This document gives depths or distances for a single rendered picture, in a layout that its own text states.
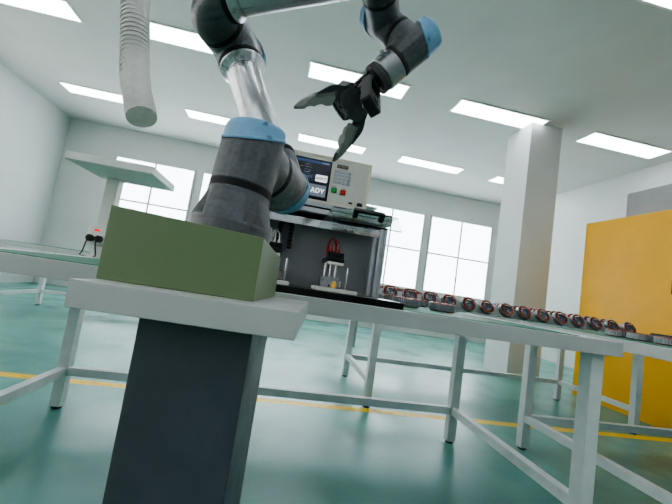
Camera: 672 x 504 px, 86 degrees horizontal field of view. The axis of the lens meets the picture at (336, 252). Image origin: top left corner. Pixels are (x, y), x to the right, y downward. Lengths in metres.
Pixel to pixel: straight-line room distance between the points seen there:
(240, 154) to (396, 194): 7.78
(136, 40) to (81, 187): 6.32
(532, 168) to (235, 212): 4.97
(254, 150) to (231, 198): 0.10
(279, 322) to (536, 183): 5.02
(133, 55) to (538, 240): 4.63
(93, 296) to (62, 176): 8.41
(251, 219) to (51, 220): 8.32
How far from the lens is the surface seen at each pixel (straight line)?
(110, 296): 0.59
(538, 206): 5.33
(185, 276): 0.61
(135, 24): 2.75
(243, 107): 0.93
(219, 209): 0.64
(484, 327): 1.26
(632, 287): 4.60
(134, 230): 0.65
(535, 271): 5.21
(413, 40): 0.90
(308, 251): 1.58
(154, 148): 8.53
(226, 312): 0.53
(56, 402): 2.32
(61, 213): 8.85
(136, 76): 2.53
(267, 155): 0.69
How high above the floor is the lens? 0.79
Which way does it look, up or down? 5 degrees up
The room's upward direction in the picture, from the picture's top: 9 degrees clockwise
